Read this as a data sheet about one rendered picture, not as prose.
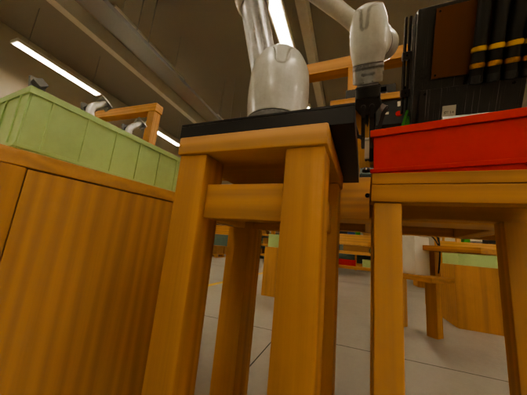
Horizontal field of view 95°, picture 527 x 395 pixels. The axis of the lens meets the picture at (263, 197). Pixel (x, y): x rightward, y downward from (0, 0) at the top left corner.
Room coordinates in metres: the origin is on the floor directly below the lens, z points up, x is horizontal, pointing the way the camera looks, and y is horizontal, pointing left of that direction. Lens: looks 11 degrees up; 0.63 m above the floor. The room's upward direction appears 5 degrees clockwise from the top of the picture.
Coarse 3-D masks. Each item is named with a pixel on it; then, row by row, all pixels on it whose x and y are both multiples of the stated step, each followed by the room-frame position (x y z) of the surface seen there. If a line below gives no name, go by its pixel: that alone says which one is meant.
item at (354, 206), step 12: (360, 180) 0.81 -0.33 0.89; (348, 192) 0.83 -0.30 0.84; (360, 192) 0.81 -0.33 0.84; (348, 204) 0.83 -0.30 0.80; (360, 204) 0.81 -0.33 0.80; (348, 216) 0.83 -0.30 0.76; (360, 216) 0.81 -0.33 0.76; (456, 228) 0.81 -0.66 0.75; (468, 228) 0.79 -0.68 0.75; (480, 228) 0.76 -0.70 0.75; (492, 228) 0.74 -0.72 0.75
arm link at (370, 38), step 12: (360, 12) 0.56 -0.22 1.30; (372, 12) 0.54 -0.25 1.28; (384, 12) 0.55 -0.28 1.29; (360, 24) 0.57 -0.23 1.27; (372, 24) 0.56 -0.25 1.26; (384, 24) 0.56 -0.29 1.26; (360, 36) 0.58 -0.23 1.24; (372, 36) 0.57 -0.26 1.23; (384, 36) 0.57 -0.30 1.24; (360, 48) 0.60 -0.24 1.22; (372, 48) 0.59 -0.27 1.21; (384, 48) 0.59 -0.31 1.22; (360, 60) 0.62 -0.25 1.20; (372, 60) 0.61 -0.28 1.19
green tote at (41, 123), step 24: (24, 96) 0.54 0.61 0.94; (48, 96) 0.56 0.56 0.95; (0, 120) 0.58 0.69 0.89; (24, 120) 0.54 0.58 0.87; (48, 120) 0.57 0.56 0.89; (72, 120) 0.62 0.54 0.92; (96, 120) 0.67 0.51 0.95; (24, 144) 0.54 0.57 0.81; (48, 144) 0.59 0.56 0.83; (72, 144) 0.63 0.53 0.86; (96, 144) 0.68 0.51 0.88; (120, 144) 0.74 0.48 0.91; (144, 144) 0.81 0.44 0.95; (96, 168) 0.69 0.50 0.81; (120, 168) 0.76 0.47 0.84; (144, 168) 0.83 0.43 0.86; (168, 168) 0.93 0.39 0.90
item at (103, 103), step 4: (104, 96) 0.95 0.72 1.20; (96, 100) 0.96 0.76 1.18; (100, 100) 0.95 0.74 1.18; (104, 100) 0.95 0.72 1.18; (92, 104) 0.89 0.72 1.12; (96, 104) 0.91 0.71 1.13; (100, 104) 0.93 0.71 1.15; (104, 104) 0.95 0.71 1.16; (108, 104) 0.96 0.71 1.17; (88, 108) 0.88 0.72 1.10; (92, 108) 0.88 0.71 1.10; (96, 108) 0.91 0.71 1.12; (100, 108) 0.94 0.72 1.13; (104, 108) 0.97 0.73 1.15; (108, 108) 0.97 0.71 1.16; (88, 112) 0.87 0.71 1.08; (92, 112) 0.88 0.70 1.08
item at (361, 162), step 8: (352, 72) 1.40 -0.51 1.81; (352, 80) 1.40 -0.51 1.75; (352, 88) 1.40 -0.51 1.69; (360, 120) 1.38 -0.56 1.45; (360, 128) 1.38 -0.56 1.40; (368, 128) 1.36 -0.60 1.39; (368, 136) 1.36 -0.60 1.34; (360, 144) 1.38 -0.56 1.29; (360, 152) 1.38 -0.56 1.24; (360, 160) 1.38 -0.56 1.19; (360, 168) 1.38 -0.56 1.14
